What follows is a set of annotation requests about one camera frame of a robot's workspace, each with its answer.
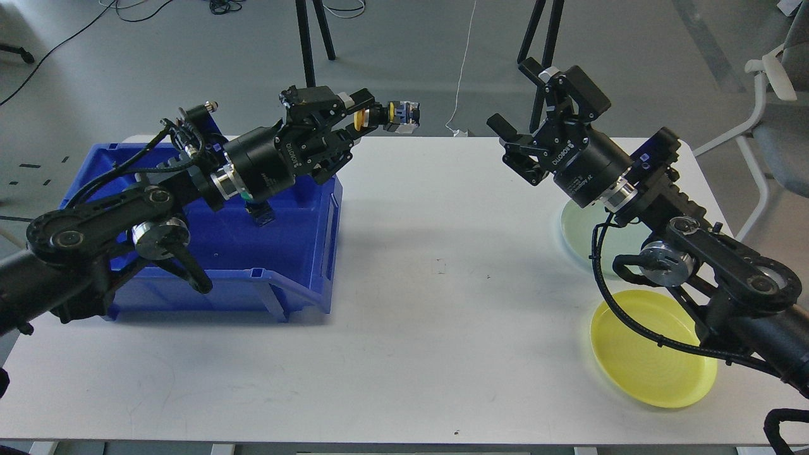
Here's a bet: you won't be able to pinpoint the yellow plate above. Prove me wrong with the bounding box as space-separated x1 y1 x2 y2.
590 290 719 409

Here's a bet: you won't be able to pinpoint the light green plate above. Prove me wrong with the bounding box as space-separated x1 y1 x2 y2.
560 200 650 280

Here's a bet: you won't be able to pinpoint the white power cable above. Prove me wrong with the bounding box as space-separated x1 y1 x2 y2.
445 0 478 137

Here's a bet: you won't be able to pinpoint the black floor cable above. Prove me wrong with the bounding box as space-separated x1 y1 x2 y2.
0 0 244 106

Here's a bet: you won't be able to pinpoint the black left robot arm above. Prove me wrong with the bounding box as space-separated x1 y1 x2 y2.
1 86 419 335

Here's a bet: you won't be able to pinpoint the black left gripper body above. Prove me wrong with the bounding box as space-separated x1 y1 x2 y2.
224 123 315 203

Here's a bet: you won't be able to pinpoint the black tripod left legs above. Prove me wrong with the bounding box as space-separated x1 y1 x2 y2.
295 0 337 89

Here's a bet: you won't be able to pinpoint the white grey office chair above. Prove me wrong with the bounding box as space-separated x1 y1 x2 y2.
693 1 808 241

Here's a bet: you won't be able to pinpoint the blue plastic storage bin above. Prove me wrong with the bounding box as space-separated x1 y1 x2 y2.
60 131 344 322

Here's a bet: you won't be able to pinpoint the black tripod legs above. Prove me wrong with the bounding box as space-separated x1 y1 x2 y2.
295 0 337 89
517 0 565 134

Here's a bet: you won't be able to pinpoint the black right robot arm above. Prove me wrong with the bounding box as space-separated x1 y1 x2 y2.
487 58 808 396

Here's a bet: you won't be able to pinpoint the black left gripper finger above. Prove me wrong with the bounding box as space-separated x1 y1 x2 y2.
279 85 376 130
297 123 379 185

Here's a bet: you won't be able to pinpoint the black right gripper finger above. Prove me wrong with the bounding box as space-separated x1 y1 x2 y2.
518 58 611 137
487 113 557 185

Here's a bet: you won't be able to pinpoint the black tripod right legs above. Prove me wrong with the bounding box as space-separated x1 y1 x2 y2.
517 0 565 134

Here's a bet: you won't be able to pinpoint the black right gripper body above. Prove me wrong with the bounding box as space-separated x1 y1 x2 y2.
537 123 631 207

